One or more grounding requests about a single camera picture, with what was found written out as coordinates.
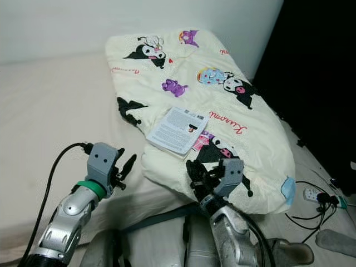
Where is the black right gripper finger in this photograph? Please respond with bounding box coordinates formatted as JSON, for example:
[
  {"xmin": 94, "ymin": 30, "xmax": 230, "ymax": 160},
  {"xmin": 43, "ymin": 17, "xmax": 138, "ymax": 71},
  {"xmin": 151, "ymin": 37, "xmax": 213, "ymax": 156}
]
[
  {"xmin": 185, "ymin": 160, "xmax": 213, "ymax": 196},
  {"xmin": 203, "ymin": 161, "xmax": 226, "ymax": 180}
]

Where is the white printed leaflet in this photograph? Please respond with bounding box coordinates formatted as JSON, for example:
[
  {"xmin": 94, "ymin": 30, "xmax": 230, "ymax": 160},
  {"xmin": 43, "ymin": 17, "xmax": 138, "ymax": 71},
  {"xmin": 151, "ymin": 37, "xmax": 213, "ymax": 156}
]
[{"xmin": 146, "ymin": 107, "xmax": 209, "ymax": 155}]

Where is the cream cartoon print blanket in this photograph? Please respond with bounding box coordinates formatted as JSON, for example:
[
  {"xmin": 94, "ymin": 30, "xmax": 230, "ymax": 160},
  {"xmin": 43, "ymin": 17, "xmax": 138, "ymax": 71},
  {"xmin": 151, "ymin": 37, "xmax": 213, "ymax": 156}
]
[{"xmin": 105, "ymin": 29, "xmax": 296, "ymax": 215}]

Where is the grey right robot leg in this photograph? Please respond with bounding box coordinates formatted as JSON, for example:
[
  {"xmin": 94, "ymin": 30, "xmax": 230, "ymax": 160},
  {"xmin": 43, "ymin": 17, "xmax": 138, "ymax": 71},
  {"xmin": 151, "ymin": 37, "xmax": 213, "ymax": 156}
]
[{"xmin": 184, "ymin": 214, "xmax": 217, "ymax": 267}]

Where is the grey robot leg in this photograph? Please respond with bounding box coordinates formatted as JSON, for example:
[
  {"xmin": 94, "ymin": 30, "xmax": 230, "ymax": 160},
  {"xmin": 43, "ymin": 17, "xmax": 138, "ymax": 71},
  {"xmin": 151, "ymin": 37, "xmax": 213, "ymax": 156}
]
[
  {"xmin": 89, "ymin": 231, "xmax": 128, "ymax": 267},
  {"xmin": 184, "ymin": 214, "xmax": 217, "ymax": 267}
]

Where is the grey left robot leg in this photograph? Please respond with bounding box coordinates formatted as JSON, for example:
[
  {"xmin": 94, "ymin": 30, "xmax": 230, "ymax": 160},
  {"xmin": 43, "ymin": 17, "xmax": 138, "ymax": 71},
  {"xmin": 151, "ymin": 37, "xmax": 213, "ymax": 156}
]
[{"xmin": 89, "ymin": 231, "xmax": 128, "ymax": 267}]

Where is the white power strip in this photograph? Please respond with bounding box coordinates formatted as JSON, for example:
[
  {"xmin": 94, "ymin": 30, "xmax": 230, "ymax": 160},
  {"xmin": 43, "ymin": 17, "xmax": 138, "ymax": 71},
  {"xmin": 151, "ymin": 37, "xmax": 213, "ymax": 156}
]
[{"xmin": 303, "ymin": 188, "xmax": 324, "ymax": 202}]

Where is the grey house slipper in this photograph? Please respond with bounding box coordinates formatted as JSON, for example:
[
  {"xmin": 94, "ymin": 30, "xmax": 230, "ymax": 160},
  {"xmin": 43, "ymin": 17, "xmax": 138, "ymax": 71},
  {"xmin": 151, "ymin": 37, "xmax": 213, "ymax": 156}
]
[
  {"xmin": 271, "ymin": 238, "xmax": 315, "ymax": 266},
  {"xmin": 315, "ymin": 229, "xmax": 356, "ymax": 258}
]

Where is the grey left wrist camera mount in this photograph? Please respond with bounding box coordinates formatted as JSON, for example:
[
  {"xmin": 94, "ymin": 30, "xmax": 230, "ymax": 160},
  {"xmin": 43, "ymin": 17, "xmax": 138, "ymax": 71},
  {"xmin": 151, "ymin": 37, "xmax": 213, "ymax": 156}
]
[{"xmin": 86, "ymin": 142, "xmax": 120, "ymax": 192}]

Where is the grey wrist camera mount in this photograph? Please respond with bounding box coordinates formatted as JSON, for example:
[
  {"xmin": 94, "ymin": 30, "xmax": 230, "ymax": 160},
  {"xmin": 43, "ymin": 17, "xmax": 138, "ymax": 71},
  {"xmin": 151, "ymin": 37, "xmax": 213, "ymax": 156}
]
[
  {"xmin": 217, "ymin": 159, "xmax": 245, "ymax": 198},
  {"xmin": 86, "ymin": 142, "xmax": 120, "ymax": 192}
]

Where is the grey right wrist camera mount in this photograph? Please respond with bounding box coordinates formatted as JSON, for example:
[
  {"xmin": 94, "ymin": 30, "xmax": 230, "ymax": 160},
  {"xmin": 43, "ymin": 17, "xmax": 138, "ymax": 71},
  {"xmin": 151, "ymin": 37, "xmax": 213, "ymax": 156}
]
[{"xmin": 217, "ymin": 159, "xmax": 245, "ymax": 198}]

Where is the dark bed frame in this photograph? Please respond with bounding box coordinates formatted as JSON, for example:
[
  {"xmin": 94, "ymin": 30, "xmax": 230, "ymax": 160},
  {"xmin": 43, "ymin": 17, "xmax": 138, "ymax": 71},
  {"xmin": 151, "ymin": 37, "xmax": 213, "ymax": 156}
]
[{"xmin": 122, "ymin": 203, "xmax": 201, "ymax": 231}]

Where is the black floor cable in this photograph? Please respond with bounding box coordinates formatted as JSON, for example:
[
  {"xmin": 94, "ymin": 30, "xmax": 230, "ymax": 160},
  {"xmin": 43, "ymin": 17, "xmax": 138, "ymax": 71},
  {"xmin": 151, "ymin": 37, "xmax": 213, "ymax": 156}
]
[{"xmin": 284, "ymin": 178, "xmax": 348, "ymax": 245}]

